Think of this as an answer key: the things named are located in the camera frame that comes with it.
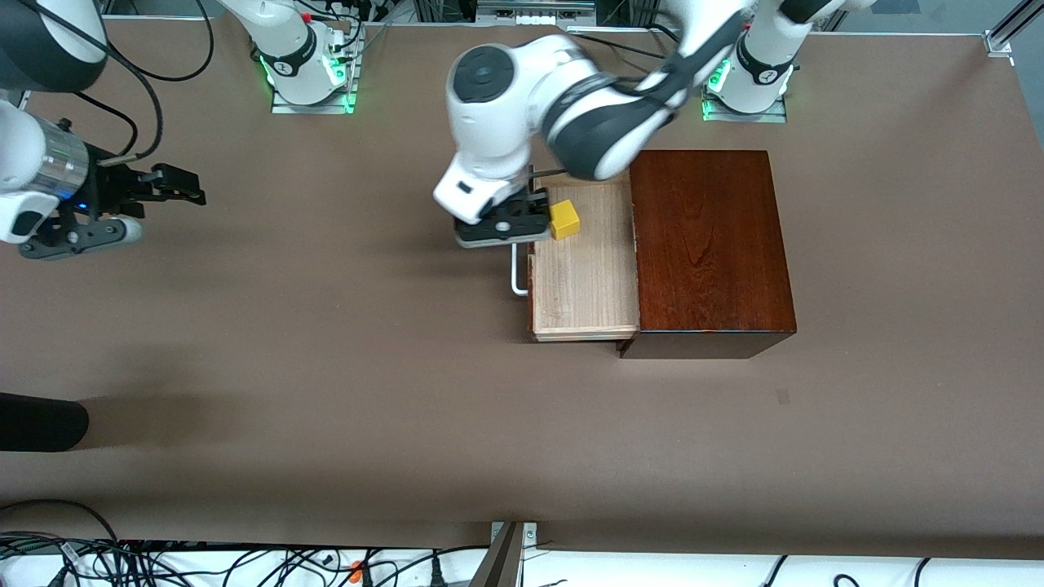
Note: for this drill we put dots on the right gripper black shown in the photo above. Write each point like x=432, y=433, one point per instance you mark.
x=108, y=190

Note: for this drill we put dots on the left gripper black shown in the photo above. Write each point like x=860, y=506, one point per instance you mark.
x=534, y=201

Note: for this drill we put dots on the yellow block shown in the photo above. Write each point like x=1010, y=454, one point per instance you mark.
x=564, y=222

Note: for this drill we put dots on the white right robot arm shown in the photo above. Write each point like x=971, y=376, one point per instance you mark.
x=285, y=49

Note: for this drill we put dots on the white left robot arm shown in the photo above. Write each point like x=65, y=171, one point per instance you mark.
x=489, y=122

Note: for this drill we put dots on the dark brown wooden cabinet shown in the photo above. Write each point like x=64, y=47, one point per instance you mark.
x=710, y=244

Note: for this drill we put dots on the brown table cover sheet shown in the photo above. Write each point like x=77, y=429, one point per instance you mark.
x=326, y=367

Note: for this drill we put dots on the black rounded cylinder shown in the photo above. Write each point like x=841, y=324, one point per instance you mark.
x=41, y=422

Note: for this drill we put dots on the black plug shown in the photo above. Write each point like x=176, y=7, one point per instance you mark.
x=437, y=575

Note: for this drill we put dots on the orange connector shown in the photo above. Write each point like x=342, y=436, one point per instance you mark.
x=356, y=571

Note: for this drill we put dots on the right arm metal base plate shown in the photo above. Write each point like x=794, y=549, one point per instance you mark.
x=314, y=108

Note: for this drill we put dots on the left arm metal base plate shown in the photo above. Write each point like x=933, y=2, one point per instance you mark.
x=758, y=118

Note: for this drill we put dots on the metal bracket with beam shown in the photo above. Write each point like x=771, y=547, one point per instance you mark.
x=502, y=562

